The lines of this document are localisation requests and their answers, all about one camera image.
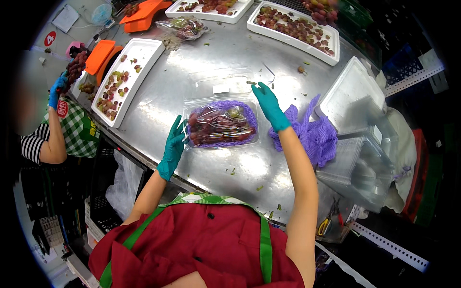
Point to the person's left hand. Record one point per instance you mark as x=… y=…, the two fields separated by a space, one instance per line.
x=170 y=154

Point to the person's right hand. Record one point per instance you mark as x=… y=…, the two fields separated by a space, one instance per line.
x=272 y=109

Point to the clear plastic clamshell box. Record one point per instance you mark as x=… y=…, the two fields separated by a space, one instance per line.
x=220 y=108

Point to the single red grape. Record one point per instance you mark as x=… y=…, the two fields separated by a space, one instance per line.
x=301 y=70

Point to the pile of purple foam nets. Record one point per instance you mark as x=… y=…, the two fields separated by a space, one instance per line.
x=317 y=138

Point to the bagged red grape bunch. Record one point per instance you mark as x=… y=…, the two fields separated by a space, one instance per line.
x=219 y=126

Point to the white label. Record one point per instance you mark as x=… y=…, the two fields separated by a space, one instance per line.
x=220 y=89

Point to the white plastic bag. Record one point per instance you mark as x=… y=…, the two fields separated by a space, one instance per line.
x=124 y=187

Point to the black plastic crate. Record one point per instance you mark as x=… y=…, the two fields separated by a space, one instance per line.
x=102 y=194

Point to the empty white foam tray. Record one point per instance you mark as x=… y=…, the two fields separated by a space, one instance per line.
x=349 y=93

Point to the loose grapes group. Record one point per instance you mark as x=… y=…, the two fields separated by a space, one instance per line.
x=113 y=91
x=293 y=28
x=212 y=5

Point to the person's body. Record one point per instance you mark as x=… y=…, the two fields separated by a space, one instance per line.
x=201 y=244

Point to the stack of clear plastic boxes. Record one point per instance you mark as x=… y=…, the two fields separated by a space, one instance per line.
x=360 y=169

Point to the large red grape bunch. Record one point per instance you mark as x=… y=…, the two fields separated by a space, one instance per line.
x=322 y=12

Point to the plastic bag with grapes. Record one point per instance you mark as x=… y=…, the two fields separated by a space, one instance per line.
x=184 y=28

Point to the orange scale tray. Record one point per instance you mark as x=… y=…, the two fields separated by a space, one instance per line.
x=144 y=16
x=99 y=55

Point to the green plastic crate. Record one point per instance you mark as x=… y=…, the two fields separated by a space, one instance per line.
x=360 y=25

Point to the blue plastic crate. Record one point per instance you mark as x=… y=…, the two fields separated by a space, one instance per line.
x=401 y=66

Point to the white cloth sack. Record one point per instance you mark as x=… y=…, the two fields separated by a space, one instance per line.
x=405 y=151

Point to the pink round object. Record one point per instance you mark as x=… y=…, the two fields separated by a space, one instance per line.
x=74 y=46

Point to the white perforated angle bar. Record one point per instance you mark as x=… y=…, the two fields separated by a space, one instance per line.
x=414 y=77
x=389 y=246

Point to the small blue desk fan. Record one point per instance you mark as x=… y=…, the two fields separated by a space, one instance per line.
x=102 y=13

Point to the red plastic crate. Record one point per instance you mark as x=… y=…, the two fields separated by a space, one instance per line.
x=416 y=172

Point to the red round sticker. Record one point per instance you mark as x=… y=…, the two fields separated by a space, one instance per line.
x=50 y=39

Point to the white flat device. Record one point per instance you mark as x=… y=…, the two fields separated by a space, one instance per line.
x=65 y=18

